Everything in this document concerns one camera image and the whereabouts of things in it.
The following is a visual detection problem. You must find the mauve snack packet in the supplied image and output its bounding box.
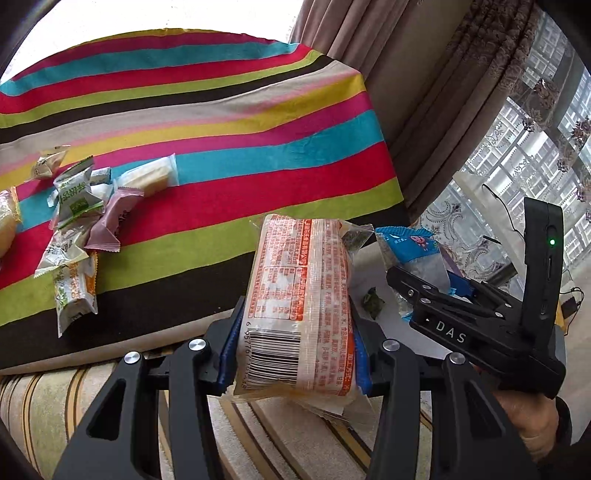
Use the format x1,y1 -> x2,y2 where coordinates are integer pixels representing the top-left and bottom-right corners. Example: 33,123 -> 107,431
85,187 -> 146,253

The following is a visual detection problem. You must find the clear packet cream biscuit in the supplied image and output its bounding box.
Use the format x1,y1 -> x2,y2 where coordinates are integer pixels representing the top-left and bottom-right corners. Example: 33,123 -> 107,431
113,154 -> 180,197

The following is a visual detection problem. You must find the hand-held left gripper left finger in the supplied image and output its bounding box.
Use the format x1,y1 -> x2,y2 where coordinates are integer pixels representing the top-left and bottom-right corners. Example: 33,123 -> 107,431
51,295 -> 246,480

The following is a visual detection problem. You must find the brown curtain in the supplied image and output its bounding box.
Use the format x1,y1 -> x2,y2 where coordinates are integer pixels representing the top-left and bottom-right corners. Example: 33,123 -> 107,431
288,0 -> 552,224

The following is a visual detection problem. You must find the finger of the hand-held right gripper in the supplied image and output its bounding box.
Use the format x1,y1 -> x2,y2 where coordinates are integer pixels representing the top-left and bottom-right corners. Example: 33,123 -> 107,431
448,271 -> 515,308
386,266 -> 467,319

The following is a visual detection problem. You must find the colourful striped tablecloth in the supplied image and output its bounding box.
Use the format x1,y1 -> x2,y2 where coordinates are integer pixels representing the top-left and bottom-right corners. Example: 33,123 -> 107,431
0,28 -> 413,370

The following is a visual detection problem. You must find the person's right hand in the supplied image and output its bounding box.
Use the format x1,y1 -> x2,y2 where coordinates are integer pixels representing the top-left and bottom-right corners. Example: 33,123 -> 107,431
496,391 -> 573,463

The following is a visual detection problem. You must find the crumpled white green snack packet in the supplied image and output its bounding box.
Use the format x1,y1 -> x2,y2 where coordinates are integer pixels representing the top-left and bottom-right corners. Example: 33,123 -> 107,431
34,222 -> 93,278

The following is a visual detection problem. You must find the person's right forearm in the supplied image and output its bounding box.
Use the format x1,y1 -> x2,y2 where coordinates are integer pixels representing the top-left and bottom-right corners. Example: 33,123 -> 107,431
538,396 -> 591,480

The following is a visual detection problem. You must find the blue cartoon snack packet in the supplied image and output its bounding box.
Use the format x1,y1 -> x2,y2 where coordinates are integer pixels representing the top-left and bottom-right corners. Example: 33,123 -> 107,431
375,225 -> 455,324

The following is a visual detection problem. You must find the orange and white snack packet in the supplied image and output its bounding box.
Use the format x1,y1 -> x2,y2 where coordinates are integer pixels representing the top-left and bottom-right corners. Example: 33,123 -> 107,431
51,251 -> 100,339

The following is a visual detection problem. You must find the green and white snack packet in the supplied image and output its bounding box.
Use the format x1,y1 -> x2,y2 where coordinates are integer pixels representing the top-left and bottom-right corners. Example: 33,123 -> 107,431
48,156 -> 107,228

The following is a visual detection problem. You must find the orange print snack packet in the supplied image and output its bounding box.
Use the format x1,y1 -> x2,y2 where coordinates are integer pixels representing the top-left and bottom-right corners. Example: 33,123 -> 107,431
233,213 -> 375,416

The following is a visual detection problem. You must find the yellow snack packet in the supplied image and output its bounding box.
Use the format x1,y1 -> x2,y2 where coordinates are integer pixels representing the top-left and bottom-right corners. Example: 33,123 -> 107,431
0,185 -> 23,258

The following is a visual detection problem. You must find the white lace curtain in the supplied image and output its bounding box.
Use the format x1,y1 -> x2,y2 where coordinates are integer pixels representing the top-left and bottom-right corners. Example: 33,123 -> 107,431
416,0 -> 591,296

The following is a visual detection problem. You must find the small dark green candy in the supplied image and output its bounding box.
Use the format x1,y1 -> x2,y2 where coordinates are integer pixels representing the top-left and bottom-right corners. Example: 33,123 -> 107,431
362,287 -> 387,320

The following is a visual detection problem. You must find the small beige snack packet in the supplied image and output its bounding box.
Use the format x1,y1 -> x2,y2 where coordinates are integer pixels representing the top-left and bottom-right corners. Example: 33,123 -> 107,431
30,145 -> 71,181

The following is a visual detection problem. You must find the black cable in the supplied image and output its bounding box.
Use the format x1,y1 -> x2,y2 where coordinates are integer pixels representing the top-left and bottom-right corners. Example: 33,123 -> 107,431
481,183 -> 525,232

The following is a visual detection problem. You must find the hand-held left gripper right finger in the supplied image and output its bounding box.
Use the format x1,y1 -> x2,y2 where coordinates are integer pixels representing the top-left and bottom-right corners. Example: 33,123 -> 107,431
348,300 -> 541,480

